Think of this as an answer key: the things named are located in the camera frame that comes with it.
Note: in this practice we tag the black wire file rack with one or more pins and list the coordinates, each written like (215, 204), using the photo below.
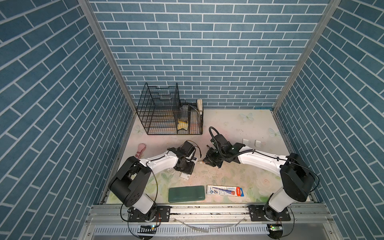
(157, 109)

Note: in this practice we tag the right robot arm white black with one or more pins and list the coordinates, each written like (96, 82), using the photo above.
(297, 179)

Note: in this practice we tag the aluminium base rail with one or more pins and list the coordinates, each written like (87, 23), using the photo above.
(308, 221)

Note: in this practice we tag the white battery cover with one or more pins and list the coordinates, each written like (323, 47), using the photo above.
(246, 142)
(257, 143)

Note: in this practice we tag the green flat case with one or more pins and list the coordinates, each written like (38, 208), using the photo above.
(186, 194)

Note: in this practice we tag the yellow item in basket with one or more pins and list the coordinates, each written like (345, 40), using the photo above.
(182, 125)

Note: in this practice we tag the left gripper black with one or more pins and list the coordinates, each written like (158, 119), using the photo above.
(190, 168)

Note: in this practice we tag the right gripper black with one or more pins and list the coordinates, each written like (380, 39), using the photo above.
(208, 158)

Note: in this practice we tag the white blue red package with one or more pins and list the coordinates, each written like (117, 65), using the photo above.
(225, 191)

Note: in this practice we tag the pink object on table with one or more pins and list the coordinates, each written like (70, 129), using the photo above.
(141, 148)

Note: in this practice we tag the black wire mesh basket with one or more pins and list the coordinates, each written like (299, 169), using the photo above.
(191, 113)

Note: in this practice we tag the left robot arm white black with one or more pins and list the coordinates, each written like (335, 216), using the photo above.
(130, 181)

